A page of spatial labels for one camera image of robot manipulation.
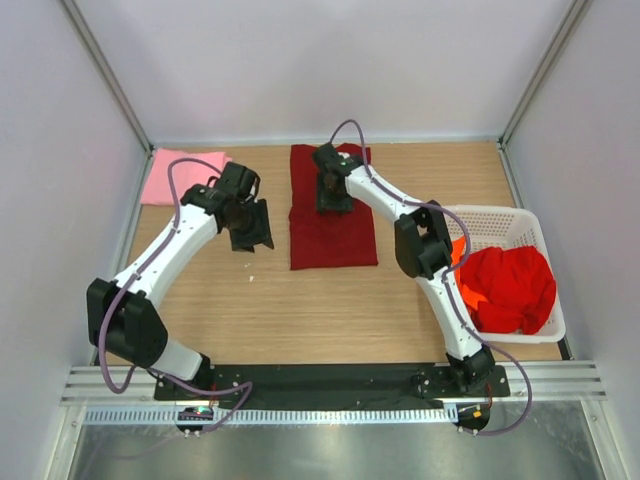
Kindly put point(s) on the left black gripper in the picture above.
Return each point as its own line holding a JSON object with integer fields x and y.
{"x": 260, "y": 233}

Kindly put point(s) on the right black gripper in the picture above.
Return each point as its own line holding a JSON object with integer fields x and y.
{"x": 344, "y": 205}

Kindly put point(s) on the dark red t-shirt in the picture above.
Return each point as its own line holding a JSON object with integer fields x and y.
{"x": 325, "y": 240}

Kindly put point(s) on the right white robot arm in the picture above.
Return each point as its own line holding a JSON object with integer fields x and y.
{"x": 423, "y": 252}

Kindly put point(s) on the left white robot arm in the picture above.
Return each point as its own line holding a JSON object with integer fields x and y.
{"x": 123, "y": 317}

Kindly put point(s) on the folded pink t-shirt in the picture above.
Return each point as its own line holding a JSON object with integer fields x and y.
{"x": 156, "y": 191}

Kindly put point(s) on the orange t-shirt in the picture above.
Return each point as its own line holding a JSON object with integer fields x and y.
{"x": 471, "y": 298}

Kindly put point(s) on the white plastic basket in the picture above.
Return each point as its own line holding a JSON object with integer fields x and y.
{"x": 484, "y": 226}

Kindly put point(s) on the bright red t-shirt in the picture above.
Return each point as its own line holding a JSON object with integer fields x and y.
{"x": 519, "y": 287}

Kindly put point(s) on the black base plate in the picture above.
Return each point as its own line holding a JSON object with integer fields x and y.
{"x": 342, "y": 386}

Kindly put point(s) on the white slotted cable duct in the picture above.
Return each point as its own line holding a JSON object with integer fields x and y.
{"x": 192, "y": 415}

